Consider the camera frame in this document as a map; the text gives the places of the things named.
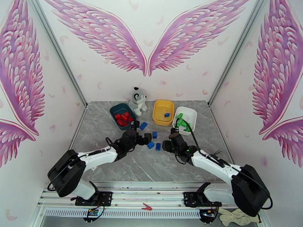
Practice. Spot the long red toy brick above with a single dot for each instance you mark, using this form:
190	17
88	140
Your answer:
126	114

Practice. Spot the dark teal plastic bin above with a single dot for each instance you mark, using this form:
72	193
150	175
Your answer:
113	112

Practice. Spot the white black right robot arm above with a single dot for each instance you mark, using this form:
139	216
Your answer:
213	166

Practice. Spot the long blue toy brick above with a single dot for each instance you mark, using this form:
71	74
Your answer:
143	125

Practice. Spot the yellow plastic bin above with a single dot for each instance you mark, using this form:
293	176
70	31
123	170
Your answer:
161	110

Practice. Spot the grey white plush raccoon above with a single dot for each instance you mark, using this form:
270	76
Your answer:
137	103

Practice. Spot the white plastic bin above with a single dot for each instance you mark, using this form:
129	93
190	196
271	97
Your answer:
191	115

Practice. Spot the red spring clip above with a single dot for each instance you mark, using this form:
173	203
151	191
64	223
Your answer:
146	206

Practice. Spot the small green circuit board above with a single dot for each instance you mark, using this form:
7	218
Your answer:
93	212

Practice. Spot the white cotton work glove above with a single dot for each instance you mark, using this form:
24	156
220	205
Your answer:
234	217

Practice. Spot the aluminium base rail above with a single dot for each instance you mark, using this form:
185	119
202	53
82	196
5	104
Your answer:
151	194

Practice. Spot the aluminium frame post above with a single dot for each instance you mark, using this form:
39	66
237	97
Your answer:
239	50
58	50

